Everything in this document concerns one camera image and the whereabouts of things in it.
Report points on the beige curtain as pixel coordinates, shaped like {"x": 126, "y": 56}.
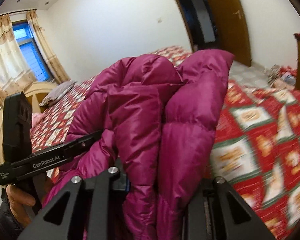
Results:
{"x": 46, "y": 51}
{"x": 15, "y": 74}

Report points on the brass door handle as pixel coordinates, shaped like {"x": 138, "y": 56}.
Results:
{"x": 238, "y": 13}

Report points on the pink folded blanket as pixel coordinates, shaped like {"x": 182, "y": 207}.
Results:
{"x": 37, "y": 118}

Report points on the dark door frame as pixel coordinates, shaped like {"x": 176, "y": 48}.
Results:
{"x": 200, "y": 23}

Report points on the clothes pile on floor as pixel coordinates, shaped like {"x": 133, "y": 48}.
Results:
{"x": 282, "y": 77}

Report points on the blue window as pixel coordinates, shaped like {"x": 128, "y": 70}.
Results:
{"x": 30, "y": 51}

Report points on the person's left hand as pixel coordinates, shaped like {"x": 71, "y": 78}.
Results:
{"x": 18, "y": 200}

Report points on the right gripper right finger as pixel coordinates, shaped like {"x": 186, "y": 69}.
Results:
{"x": 217, "y": 211}

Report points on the beige wooden headboard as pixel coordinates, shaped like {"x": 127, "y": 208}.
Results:
{"x": 16, "y": 120}

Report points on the red patterned bedspread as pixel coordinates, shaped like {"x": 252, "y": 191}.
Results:
{"x": 256, "y": 147}

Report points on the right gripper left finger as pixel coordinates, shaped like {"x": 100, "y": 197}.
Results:
{"x": 84, "y": 209}

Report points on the beige left curtain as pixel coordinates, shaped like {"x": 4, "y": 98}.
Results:
{"x": 15, "y": 74}

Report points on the beige right curtain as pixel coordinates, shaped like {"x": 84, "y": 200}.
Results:
{"x": 46, "y": 51}

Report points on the magenta puffer jacket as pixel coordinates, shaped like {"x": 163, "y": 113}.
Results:
{"x": 160, "y": 121}

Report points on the striped grey pillow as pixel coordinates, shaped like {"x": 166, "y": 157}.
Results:
{"x": 57, "y": 93}

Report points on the brown wooden door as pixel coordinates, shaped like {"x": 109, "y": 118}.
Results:
{"x": 232, "y": 32}

